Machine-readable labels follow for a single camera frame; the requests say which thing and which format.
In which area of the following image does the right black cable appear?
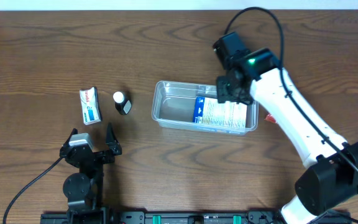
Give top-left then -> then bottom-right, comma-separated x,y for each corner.
224,6 -> 358,224

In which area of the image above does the left black cable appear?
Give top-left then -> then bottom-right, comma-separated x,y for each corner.
2,156 -> 64,224

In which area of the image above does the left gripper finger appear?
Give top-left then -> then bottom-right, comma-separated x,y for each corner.
105,123 -> 119,147
63,128 -> 78,147

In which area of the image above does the black bottle white cap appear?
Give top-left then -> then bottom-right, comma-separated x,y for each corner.
113,91 -> 132,115

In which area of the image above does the clear plastic container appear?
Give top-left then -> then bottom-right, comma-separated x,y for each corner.
152,81 -> 259,135

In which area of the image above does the white medicine box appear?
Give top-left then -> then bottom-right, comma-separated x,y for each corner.
80,87 -> 102,125

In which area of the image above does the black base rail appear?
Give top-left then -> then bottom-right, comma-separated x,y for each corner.
40,207 -> 353,224

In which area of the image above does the black cable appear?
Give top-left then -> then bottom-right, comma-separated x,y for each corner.
224,6 -> 358,224
2,156 -> 64,224

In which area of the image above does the red medicine sachet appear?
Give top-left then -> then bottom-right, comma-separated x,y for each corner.
265,113 -> 277,124

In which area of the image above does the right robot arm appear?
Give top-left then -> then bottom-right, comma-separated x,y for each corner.
213,32 -> 358,223

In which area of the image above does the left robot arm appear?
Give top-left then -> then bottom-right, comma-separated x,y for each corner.
60,123 -> 122,223

